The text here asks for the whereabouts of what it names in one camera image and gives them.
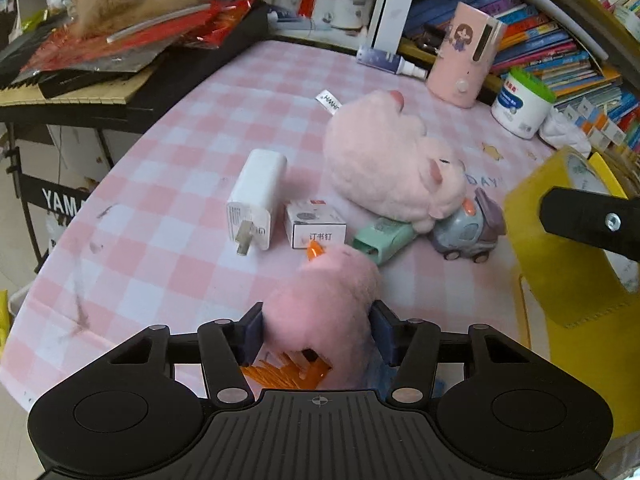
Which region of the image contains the pink plush hair claw clip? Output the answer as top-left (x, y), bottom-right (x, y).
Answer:
top-left (243, 244), bottom-right (382, 390)

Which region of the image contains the yellow cardboard box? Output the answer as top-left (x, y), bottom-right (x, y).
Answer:
top-left (503, 148), bottom-right (639, 438)

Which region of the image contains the mint green stapler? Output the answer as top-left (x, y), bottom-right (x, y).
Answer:
top-left (352, 218), bottom-right (418, 266)

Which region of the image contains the white quilted pouch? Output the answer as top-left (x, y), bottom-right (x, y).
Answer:
top-left (538, 108), bottom-right (591, 156)

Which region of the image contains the small white staples box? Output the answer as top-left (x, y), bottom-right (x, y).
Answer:
top-left (284, 200), bottom-right (347, 249)

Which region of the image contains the grey purple toy truck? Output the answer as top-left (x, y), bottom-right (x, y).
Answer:
top-left (428, 188), bottom-right (506, 263)

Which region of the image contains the row of colourful books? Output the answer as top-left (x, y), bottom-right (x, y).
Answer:
top-left (404, 0), bottom-right (639, 152)

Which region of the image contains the white jar green lid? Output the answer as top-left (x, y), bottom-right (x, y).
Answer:
top-left (490, 67), bottom-right (556, 140)

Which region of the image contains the large pink plush pig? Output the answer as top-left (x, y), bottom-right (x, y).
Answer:
top-left (323, 90), bottom-right (466, 234)

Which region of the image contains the pink checkered tablecloth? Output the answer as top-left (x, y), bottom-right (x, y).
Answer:
top-left (1, 41), bottom-right (550, 408)

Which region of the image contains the pink cylindrical humidifier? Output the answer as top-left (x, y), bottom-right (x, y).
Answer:
top-left (426, 2), bottom-right (506, 108)

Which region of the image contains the keyboard stand black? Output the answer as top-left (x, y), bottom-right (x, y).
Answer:
top-left (1, 122), bottom-right (98, 274)

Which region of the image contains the black Yamaha keyboard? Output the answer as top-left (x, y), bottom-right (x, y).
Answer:
top-left (0, 0), bottom-right (271, 137)

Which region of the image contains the blue spray bottle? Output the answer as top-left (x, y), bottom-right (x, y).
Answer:
top-left (356, 47), bottom-right (427, 81)

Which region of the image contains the red foil paper stack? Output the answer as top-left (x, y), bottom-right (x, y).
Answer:
top-left (18, 0), bottom-right (262, 79)

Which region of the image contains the right white pen holder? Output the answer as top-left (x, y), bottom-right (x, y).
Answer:
top-left (312, 0), bottom-right (374, 30)

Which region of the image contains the white wall charger plug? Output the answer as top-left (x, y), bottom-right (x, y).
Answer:
top-left (226, 148), bottom-right (288, 256)

